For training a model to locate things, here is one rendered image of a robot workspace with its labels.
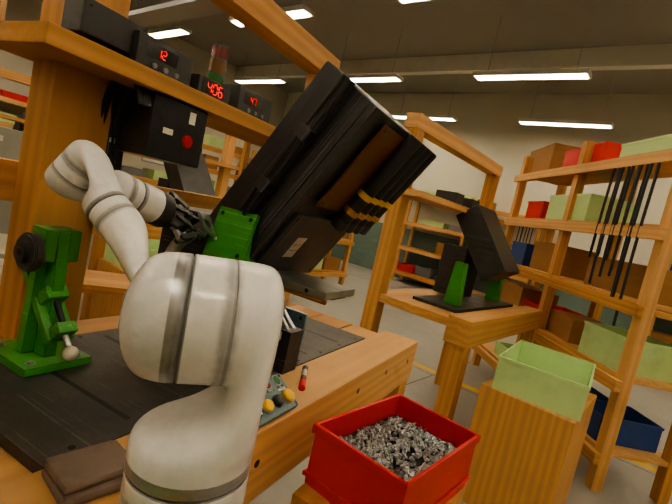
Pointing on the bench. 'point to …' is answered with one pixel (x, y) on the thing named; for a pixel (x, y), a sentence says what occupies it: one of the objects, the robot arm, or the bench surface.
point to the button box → (274, 403)
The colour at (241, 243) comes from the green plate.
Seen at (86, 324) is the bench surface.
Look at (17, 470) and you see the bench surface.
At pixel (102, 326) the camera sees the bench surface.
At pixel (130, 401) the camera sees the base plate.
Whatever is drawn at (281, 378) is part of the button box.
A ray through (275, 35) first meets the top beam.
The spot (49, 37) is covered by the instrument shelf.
